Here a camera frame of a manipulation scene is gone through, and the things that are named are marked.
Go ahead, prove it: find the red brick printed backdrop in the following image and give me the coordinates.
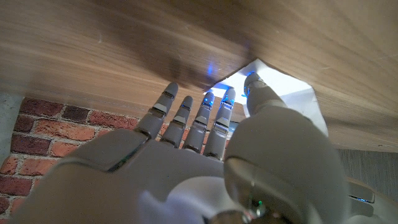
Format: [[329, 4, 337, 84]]
[[0, 96, 237, 218]]

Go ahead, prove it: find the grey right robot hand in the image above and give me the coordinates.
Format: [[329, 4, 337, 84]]
[[9, 72, 398, 224]]

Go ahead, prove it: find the white paper shipping label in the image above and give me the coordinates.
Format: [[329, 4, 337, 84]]
[[203, 58, 330, 138]]

